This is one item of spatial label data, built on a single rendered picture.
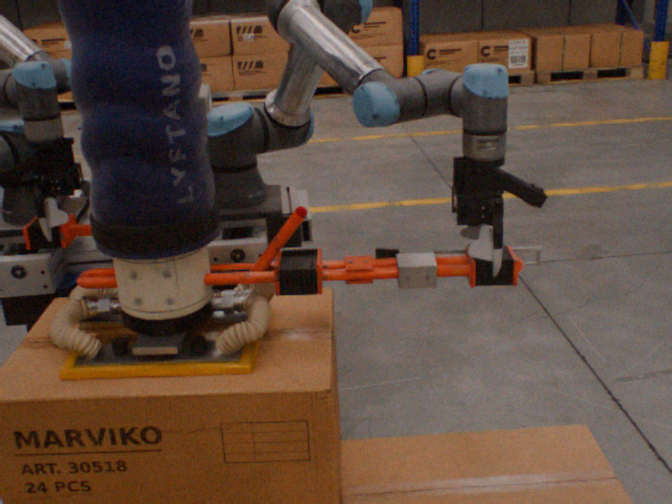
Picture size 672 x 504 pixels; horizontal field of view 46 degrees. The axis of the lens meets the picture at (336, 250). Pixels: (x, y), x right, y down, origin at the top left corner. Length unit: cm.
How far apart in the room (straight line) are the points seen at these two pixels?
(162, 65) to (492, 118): 54
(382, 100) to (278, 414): 55
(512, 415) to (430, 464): 119
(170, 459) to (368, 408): 163
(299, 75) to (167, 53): 58
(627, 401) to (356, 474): 156
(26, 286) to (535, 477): 121
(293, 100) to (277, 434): 83
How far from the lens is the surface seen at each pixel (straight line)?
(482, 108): 134
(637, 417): 305
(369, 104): 132
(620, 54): 942
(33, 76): 168
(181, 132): 131
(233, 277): 143
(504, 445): 189
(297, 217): 139
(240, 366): 138
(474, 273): 142
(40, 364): 153
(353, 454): 185
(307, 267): 141
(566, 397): 311
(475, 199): 138
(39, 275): 191
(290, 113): 190
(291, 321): 154
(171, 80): 129
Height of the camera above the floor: 165
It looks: 22 degrees down
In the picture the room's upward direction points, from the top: 3 degrees counter-clockwise
